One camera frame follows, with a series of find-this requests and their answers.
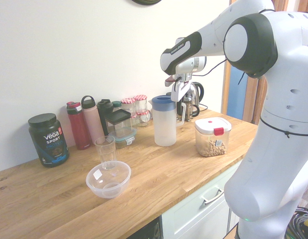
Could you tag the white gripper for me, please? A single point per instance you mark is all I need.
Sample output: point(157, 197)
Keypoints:
point(177, 93)

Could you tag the translucent pitcher blue lid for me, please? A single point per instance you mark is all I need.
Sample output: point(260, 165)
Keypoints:
point(165, 124)

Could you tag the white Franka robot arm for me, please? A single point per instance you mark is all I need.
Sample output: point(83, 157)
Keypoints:
point(281, 124)

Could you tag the red water bottle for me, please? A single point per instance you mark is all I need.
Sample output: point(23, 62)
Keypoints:
point(78, 129)

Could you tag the glass French press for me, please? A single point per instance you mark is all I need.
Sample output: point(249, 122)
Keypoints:
point(190, 109)

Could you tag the steel electric kettle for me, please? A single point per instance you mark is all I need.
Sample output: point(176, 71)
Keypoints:
point(197, 92)

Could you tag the small jar red checked lid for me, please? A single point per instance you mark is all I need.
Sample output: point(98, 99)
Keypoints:
point(134, 120)
point(143, 119)

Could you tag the tall jar red checked lid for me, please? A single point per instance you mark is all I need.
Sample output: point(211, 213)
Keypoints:
point(140, 102)
point(128, 103)

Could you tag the cereal container white lid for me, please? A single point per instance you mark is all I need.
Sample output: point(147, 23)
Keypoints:
point(211, 147)

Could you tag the blue door panel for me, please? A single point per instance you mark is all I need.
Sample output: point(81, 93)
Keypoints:
point(237, 99)

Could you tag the glass container teal lid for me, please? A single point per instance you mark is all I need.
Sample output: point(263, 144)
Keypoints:
point(125, 138)

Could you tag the square canister black lid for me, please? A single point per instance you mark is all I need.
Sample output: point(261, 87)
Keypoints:
point(117, 117)

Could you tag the clear bottle green cap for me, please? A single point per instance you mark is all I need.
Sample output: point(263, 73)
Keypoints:
point(116, 104)

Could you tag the dark green shaker bottle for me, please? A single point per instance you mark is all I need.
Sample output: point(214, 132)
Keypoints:
point(104, 112)

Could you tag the clear drinking glass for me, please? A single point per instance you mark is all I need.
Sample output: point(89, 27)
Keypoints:
point(105, 152)

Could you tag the pink bottle black cap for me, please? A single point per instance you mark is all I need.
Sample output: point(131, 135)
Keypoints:
point(93, 122)

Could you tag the white cabinet drawer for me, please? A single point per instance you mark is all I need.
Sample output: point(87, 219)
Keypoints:
point(189, 216)

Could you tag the clear plastic bowl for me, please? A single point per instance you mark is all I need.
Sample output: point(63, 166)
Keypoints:
point(106, 189)

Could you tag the steel dishwasher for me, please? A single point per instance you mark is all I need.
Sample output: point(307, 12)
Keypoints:
point(146, 230)

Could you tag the black protein powder tub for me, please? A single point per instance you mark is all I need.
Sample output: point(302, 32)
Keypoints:
point(48, 139)

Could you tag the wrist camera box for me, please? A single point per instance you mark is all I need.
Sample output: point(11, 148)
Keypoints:
point(171, 81)

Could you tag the wooden door frame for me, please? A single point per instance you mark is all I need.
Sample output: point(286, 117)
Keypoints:
point(226, 99)

